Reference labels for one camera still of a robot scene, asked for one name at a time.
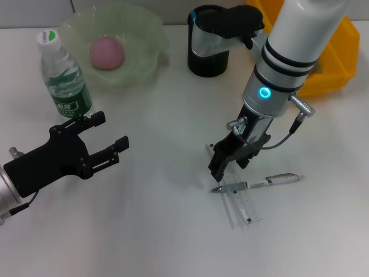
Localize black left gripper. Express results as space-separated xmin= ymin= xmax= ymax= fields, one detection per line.
xmin=3 ymin=110 xmax=130 ymax=199

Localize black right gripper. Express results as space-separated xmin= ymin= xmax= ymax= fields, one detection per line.
xmin=207 ymin=104 xmax=274 ymax=182

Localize clear plastic ruler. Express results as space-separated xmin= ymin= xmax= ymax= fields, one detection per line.
xmin=205 ymin=143 xmax=264 ymax=229

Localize clear green-label water bottle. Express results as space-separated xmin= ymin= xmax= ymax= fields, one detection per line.
xmin=36 ymin=29 xmax=93 ymax=121

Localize pink peach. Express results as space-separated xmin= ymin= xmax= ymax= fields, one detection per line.
xmin=88 ymin=36 xmax=126 ymax=71

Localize silver white ballpoint pen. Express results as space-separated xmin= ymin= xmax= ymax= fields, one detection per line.
xmin=212 ymin=172 xmax=306 ymax=194

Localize translucent green fruit plate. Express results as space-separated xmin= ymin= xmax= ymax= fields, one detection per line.
xmin=57 ymin=1 xmax=171 ymax=89

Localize black mesh pen cup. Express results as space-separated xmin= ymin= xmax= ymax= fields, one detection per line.
xmin=187 ymin=5 xmax=231 ymax=78

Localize yellow plastic bin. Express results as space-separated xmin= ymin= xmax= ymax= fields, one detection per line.
xmin=247 ymin=0 xmax=360 ymax=100

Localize grey right gripper cable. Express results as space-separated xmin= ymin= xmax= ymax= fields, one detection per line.
xmin=226 ymin=94 xmax=317 ymax=151

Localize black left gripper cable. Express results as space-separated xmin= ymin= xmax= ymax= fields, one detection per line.
xmin=8 ymin=190 xmax=40 ymax=217

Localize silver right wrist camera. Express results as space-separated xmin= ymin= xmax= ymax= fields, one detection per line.
xmin=190 ymin=5 xmax=266 ymax=57

